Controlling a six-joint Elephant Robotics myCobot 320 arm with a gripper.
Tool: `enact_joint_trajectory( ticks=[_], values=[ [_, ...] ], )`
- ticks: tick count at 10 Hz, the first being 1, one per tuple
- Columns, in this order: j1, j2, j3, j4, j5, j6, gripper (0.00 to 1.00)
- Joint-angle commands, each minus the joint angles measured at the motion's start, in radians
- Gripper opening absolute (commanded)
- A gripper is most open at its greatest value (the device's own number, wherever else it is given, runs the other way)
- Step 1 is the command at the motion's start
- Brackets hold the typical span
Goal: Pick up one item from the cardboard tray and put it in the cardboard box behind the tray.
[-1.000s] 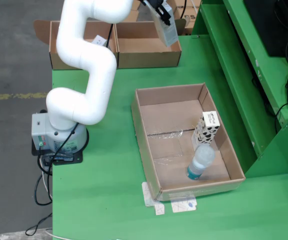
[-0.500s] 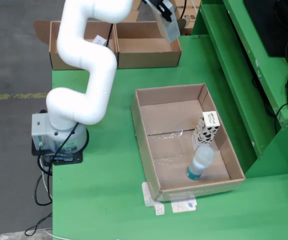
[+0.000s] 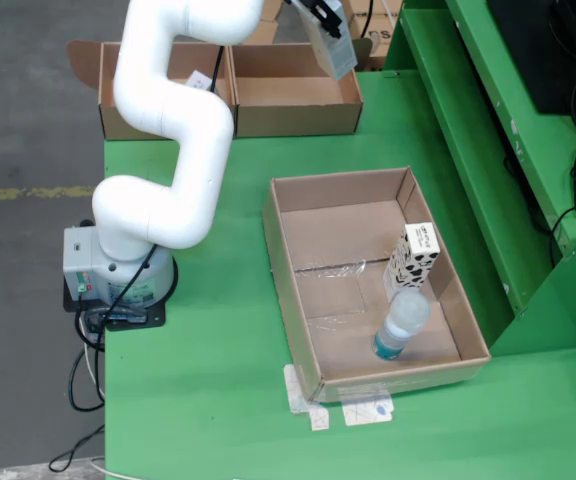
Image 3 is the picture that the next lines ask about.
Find thin black cable loop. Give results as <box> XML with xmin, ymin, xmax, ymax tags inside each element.
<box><xmin>47</xmin><ymin>424</ymin><xmax>107</xmax><ymax>474</ymax></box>

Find white patterned paper tab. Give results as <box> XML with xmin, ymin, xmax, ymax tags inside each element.
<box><xmin>340</xmin><ymin>383</ymin><xmax>397</xmax><ymax>427</ymax></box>
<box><xmin>282</xmin><ymin>363</ymin><xmax>330</xmax><ymax>432</ymax></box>

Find open brown cardboard box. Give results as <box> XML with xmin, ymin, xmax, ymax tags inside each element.
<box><xmin>227</xmin><ymin>37</ymin><xmax>373</xmax><ymax>137</ymax></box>
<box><xmin>66</xmin><ymin>39</ymin><xmax>239</xmax><ymax>140</ymax></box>

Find thin white cable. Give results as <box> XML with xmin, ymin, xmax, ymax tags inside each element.
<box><xmin>90</xmin><ymin>457</ymin><xmax>137</xmax><ymax>480</ymax></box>
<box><xmin>78</xmin><ymin>314</ymin><xmax>107</xmax><ymax>401</ymax></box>

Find thick black power cable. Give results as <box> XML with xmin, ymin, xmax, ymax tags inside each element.
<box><xmin>69</xmin><ymin>319</ymin><xmax>107</xmax><ymax>414</ymax></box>

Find tall white carton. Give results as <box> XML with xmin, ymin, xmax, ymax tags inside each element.
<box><xmin>297</xmin><ymin>0</ymin><xmax>359</xmax><ymax>82</ymax></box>

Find cow print carton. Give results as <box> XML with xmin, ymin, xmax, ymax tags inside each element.
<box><xmin>382</xmin><ymin>221</ymin><xmax>440</xmax><ymax>301</ymax></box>

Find clear bottle teal label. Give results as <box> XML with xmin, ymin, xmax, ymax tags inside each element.
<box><xmin>371</xmin><ymin>291</ymin><xmax>431</xmax><ymax>360</ymax></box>

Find shallow cardboard tray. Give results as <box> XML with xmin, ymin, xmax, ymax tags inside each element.
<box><xmin>261</xmin><ymin>166</ymin><xmax>492</xmax><ymax>405</ymax></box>

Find black monitor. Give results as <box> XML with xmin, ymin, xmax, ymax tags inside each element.
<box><xmin>485</xmin><ymin>0</ymin><xmax>576</xmax><ymax>115</ymax></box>

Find printed cardboard box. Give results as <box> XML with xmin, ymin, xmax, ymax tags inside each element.
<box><xmin>340</xmin><ymin>0</ymin><xmax>404</xmax><ymax>71</ymax></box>

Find green metal shelf rack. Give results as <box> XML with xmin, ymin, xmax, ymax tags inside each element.
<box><xmin>382</xmin><ymin>0</ymin><xmax>576</xmax><ymax>357</ymax></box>

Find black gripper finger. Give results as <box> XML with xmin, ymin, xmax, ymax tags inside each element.
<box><xmin>310</xmin><ymin>0</ymin><xmax>344</xmax><ymax>40</ymax></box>

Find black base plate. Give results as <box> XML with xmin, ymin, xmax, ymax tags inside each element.
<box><xmin>62</xmin><ymin>277</ymin><xmax>167</xmax><ymax>332</ymax></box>

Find grey robot base box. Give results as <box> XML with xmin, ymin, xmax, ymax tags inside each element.
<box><xmin>62</xmin><ymin>225</ymin><xmax>95</xmax><ymax>301</ymax></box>

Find small white packet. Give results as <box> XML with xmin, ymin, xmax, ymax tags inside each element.
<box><xmin>186</xmin><ymin>69</ymin><xmax>214</xmax><ymax>94</ymax></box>

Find long black arm cable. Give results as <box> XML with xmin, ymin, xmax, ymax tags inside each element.
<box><xmin>80</xmin><ymin>43</ymin><xmax>225</xmax><ymax>331</ymax></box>

